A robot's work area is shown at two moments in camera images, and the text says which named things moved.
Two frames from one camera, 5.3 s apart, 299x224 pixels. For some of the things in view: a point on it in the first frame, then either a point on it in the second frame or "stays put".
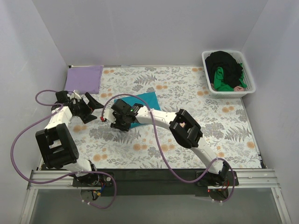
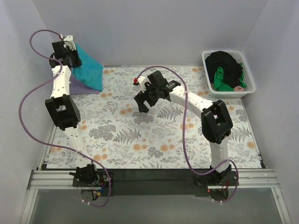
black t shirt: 232,68 stays put
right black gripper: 118,116 → 145,98
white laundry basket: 251,87 stays put
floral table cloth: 162,117 stays put
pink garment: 238,88 stays put
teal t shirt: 151,99 → 90,72
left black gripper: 84,108 → 75,59
